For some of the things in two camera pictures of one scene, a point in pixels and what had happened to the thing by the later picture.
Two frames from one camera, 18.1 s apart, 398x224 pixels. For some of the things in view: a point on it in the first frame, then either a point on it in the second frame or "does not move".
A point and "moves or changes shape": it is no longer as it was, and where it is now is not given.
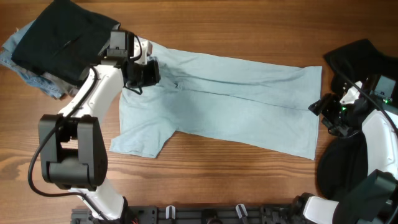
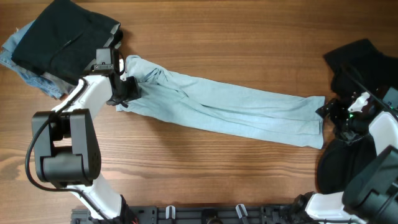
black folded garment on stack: (63, 39) does not move
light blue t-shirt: (263, 105) moves or changes shape
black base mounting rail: (198, 214) does not move
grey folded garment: (71, 89) does not move
